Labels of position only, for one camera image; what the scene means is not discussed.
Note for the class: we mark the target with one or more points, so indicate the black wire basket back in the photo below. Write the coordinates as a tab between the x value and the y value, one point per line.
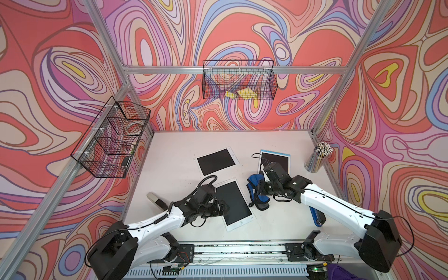
221	75

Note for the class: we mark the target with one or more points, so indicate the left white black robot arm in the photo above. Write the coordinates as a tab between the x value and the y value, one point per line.
124	247

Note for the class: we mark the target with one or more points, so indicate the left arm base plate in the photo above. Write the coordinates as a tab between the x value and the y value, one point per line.
183	254

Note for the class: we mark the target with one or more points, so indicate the cup of pencils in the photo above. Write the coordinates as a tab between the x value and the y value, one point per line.
320	153

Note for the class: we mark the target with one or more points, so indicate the purple cloth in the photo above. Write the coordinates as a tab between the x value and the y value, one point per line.
336	272

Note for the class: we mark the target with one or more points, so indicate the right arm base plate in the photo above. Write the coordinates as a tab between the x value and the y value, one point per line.
298	252

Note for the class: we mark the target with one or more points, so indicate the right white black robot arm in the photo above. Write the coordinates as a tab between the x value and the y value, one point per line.
375	238

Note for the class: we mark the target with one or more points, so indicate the blue microfibre cloth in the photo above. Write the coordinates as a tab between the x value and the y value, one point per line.
257	200

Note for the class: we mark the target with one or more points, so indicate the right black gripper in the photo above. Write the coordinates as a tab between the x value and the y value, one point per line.
261	189

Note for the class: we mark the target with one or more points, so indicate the black wire basket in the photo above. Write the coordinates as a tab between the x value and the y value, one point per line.
107	148
221	75

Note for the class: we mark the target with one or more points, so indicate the blue-edged white drawing tablet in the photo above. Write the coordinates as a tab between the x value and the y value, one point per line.
270	156

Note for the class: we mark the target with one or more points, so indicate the black wire basket left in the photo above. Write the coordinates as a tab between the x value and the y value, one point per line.
107	148

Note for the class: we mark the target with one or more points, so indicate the white tablet at back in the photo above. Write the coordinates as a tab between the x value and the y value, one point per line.
217	161

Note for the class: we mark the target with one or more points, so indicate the yellow sticky notes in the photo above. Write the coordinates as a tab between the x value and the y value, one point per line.
244	94

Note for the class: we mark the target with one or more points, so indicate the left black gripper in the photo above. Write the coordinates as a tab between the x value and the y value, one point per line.
216	212

